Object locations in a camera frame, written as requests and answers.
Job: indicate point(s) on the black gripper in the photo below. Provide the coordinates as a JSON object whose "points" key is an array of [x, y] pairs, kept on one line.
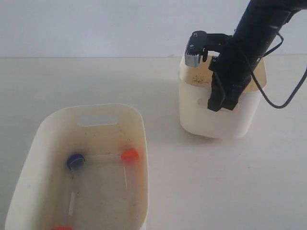
{"points": [[256, 30]]}

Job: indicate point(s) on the blue-capped tube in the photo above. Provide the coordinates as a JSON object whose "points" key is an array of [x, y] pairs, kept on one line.
{"points": [[78, 167]]}

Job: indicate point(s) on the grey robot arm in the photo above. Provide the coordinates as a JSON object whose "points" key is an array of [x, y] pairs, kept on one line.
{"points": [[292, 3]]}

